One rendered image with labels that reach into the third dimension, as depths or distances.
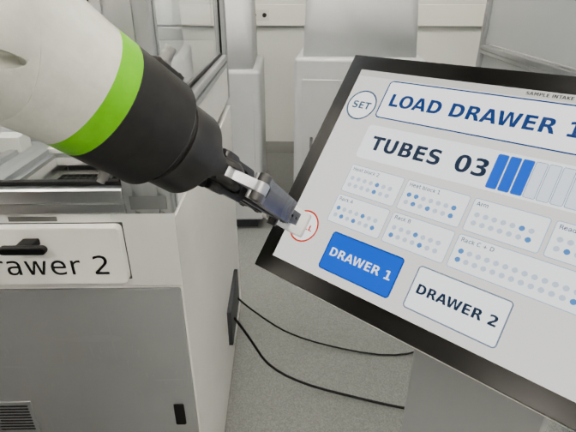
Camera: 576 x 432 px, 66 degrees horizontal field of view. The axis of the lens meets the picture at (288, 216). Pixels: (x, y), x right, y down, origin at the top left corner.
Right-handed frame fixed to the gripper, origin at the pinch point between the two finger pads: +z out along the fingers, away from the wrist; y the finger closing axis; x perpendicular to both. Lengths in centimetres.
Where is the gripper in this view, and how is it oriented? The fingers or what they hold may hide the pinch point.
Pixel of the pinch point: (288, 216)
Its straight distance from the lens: 52.1
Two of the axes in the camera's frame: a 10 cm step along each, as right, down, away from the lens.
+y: -7.4, -3.0, 6.0
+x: -4.3, 9.0, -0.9
